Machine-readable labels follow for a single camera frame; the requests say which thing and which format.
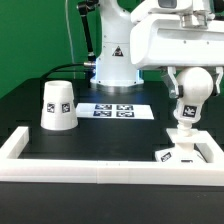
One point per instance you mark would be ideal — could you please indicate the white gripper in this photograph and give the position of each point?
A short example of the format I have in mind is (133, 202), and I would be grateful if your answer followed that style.
(162, 42)

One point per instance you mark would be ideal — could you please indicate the white lamp bulb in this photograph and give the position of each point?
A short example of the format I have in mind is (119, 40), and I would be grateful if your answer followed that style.
(197, 87)

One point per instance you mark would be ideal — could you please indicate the white lamp base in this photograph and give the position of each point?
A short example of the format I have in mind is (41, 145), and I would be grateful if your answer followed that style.
(183, 150)

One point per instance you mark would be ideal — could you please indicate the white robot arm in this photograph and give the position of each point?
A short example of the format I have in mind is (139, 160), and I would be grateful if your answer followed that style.
(114, 69)

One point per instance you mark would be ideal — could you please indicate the white lamp shade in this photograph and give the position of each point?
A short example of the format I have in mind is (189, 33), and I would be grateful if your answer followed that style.
(58, 112)

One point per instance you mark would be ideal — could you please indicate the white marker sheet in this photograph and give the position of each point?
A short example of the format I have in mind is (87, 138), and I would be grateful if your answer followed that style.
(114, 111)

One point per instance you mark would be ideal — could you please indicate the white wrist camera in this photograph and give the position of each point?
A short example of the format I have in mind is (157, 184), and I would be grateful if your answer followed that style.
(160, 6)

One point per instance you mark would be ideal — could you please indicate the white U-shaped frame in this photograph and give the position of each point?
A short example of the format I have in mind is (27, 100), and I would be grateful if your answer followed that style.
(13, 168)

